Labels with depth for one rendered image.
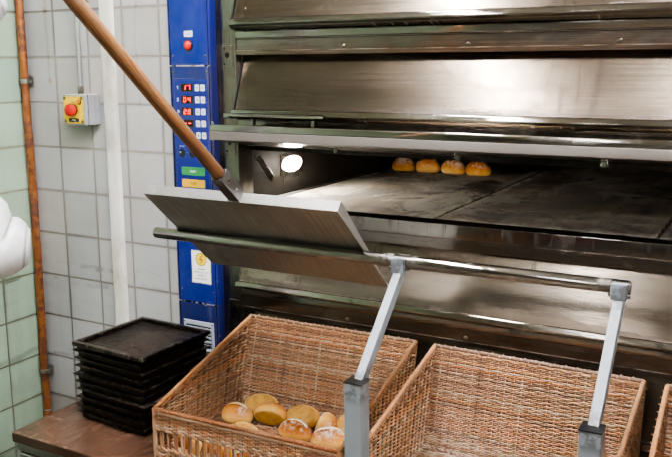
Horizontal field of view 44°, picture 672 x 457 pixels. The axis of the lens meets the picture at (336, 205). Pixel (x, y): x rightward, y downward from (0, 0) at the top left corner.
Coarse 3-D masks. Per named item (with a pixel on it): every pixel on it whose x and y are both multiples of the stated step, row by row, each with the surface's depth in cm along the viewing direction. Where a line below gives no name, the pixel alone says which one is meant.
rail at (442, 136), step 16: (224, 128) 233; (240, 128) 230; (256, 128) 228; (272, 128) 225; (288, 128) 223; (304, 128) 220; (320, 128) 218; (544, 144) 190; (560, 144) 188; (576, 144) 186; (592, 144) 185; (608, 144) 183; (624, 144) 182; (640, 144) 180; (656, 144) 178
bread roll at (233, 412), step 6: (234, 402) 238; (228, 408) 236; (234, 408) 235; (240, 408) 235; (246, 408) 236; (222, 414) 237; (228, 414) 235; (234, 414) 235; (240, 414) 234; (246, 414) 235; (252, 414) 237; (228, 420) 235; (234, 420) 234; (240, 420) 234; (246, 420) 234
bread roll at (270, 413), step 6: (270, 402) 236; (258, 408) 234; (264, 408) 233; (270, 408) 233; (276, 408) 233; (282, 408) 234; (258, 414) 234; (264, 414) 233; (270, 414) 233; (276, 414) 232; (282, 414) 232; (258, 420) 235; (264, 420) 234; (270, 420) 234; (276, 420) 233; (282, 420) 233
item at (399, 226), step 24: (360, 216) 233; (384, 216) 232; (408, 216) 232; (480, 240) 216; (504, 240) 213; (528, 240) 210; (552, 240) 207; (576, 240) 204; (600, 240) 201; (624, 240) 199; (648, 240) 198
